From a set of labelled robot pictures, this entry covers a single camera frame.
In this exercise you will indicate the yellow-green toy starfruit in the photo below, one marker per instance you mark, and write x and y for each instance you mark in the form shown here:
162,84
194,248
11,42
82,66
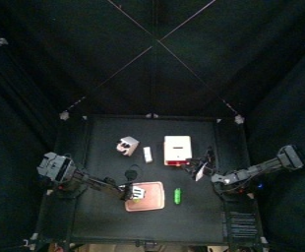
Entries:
137,200

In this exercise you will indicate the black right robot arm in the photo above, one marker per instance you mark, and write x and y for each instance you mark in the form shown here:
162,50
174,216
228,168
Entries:
265,165

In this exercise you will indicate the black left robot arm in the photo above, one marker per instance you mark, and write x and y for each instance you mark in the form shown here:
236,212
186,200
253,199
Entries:
58,168

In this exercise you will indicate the pink rectangular plate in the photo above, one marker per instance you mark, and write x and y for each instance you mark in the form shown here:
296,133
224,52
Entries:
153,198

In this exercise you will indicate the white paper tag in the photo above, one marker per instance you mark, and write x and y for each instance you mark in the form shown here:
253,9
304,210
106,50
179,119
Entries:
200,173

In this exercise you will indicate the white and red box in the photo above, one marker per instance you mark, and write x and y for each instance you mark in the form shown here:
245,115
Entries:
177,149

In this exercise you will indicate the green toy pea pod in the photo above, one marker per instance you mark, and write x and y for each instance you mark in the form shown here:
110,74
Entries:
177,196

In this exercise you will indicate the small white block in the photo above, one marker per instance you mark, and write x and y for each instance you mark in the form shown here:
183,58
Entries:
147,154

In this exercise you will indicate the white cube with dark dots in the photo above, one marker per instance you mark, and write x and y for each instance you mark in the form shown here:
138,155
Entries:
127,145

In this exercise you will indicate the white text label sticker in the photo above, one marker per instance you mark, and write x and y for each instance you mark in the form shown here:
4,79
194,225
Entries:
242,226

